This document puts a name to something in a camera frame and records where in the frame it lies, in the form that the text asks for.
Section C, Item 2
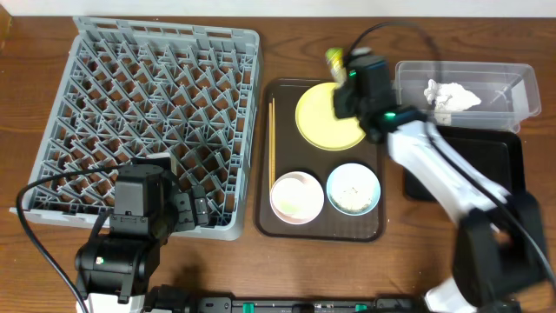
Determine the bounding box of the green snack wrapper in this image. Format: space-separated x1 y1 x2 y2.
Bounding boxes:
325 48 347 85

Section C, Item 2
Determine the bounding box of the yellow round plate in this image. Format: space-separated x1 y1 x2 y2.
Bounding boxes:
295 83 365 151

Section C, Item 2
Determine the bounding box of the white tissue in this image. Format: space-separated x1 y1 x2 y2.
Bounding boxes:
424 79 481 111

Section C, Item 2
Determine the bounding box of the wooden chopstick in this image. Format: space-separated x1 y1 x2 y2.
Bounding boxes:
268 99 275 194
269 98 275 188

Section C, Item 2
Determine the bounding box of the light blue bowl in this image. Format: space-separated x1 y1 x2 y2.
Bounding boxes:
326 163 381 216

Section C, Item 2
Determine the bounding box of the pink bowl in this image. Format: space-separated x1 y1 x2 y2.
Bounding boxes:
269 171 325 225

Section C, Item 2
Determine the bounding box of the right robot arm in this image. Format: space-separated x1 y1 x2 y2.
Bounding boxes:
328 53 555 312

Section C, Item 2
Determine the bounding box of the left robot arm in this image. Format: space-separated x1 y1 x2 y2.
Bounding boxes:
76 164 209 312

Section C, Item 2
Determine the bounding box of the clear plastic waste bin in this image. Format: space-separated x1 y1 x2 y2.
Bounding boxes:
394 61 541 133

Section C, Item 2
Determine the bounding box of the grey dishwasher rack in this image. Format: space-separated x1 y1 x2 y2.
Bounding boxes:
22 17 262 241

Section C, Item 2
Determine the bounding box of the black waste tray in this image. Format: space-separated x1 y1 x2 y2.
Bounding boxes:
403 125 527 203

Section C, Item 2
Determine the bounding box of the dark brown serving tray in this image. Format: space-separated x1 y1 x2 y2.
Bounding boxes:
254 78 386 243

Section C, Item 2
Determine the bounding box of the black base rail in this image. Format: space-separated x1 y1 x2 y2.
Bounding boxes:
141 285 427 313

